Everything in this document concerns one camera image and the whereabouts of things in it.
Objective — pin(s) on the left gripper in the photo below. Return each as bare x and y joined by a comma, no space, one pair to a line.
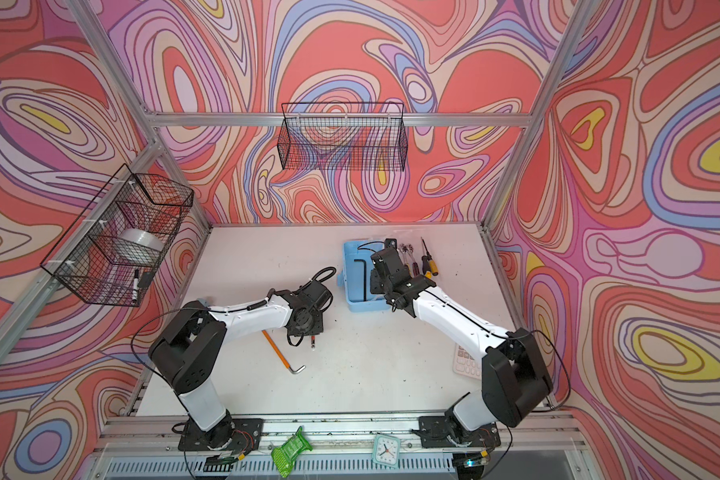
317,331

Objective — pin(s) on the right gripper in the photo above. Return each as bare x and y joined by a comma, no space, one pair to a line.
375,282

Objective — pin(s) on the ratchet wrench dark handle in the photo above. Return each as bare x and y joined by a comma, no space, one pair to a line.
415,269

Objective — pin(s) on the light blue plastic tool box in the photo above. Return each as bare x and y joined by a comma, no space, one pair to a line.
350,281

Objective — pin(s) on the small yellow handle screwdriver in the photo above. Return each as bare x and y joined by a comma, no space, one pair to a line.
434,270

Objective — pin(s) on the orange hex key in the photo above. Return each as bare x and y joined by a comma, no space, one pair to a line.
281,356

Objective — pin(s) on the black hex key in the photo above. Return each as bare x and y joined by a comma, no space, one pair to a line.
361,265

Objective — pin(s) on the screwdriver black orange handle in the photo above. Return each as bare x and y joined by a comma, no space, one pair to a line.
425,259

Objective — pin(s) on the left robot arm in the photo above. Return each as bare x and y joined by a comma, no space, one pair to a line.
186,351

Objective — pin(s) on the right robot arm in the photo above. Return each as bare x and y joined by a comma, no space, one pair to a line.
514,376

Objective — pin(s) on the pink calculator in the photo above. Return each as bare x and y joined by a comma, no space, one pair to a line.
463,364

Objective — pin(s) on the small teal alarm clock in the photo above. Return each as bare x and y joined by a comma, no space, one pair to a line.
386,451

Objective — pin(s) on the grey tape roll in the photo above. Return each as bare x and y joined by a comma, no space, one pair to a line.
142,238

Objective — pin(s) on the black marker in basket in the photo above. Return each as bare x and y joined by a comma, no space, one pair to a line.
135,287

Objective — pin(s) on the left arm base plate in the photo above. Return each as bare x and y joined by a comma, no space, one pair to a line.
241,435

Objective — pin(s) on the black wire basket back wall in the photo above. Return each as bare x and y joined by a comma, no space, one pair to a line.
344,136

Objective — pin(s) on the black wire basket wall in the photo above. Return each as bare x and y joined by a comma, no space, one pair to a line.
98,269
344,136

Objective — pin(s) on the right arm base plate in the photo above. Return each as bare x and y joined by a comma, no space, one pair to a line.
441,431

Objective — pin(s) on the black wire basket left wall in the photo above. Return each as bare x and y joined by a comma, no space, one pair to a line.
98,269

